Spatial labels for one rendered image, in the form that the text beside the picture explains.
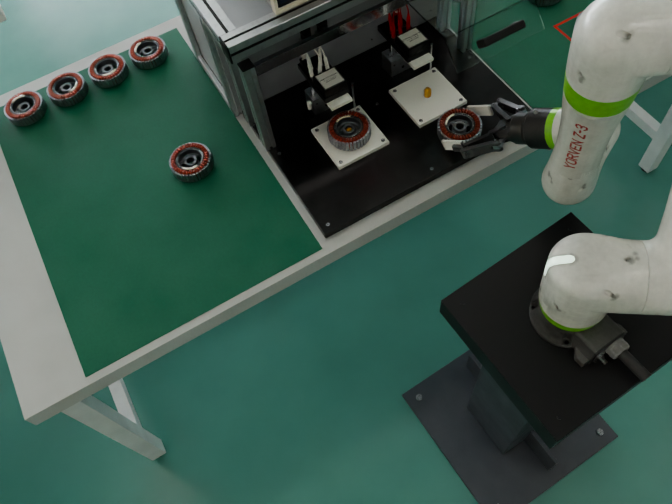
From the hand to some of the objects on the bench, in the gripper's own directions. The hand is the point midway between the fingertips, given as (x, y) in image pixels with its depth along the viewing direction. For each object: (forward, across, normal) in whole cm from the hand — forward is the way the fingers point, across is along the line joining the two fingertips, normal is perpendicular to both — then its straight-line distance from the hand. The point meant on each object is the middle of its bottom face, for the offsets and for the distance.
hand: (460, 127), depth 156 cm
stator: (+50, -44, +24) cm, 71 cm away
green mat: (+60, -54, +30) cm, 86 cm away
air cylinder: (+24, +12, +11) cm, 29 cm away
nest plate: (+22, -16, +10) cm, 29 cm away
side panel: (+62, -17, +31) cm, 71 cm away
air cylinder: (+33, -10, +17) cm, 38 cm away
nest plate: (+12, +6, +5) cm, 15 cm away
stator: (+1, 0, -2) cm, 2 cm away
